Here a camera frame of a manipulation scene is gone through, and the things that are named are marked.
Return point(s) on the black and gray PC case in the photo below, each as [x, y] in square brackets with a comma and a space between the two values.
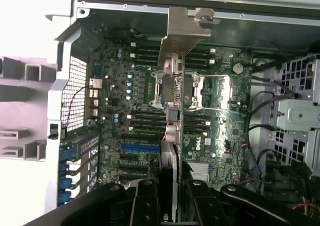
[65, 61]

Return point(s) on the black power connector bundle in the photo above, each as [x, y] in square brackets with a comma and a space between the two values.
[290, 172]

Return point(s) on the silver chipset heat sink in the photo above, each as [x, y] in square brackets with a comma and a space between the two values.
[200, 168]

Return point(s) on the gray 3D-printed parts rack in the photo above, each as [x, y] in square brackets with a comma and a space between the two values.
[15, 91]

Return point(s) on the metal socket cover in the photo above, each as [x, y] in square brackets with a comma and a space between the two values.
[223, 91]

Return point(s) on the blue expansion slot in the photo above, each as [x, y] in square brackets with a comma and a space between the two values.
[140, 146]

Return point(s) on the silver coin battery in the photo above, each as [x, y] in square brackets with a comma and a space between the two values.
[238, 68]

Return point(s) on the green Dell motherboard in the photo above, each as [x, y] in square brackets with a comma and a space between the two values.
[217, 141]

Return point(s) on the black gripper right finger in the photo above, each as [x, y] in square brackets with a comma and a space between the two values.
[202, 206]

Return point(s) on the metal CPU socket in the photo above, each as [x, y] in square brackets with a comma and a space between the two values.
[160, 91]

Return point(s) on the perforated metal drive cage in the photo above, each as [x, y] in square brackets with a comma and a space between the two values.
[295, 113]

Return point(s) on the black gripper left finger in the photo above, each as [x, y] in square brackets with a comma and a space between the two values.
[146, 206]

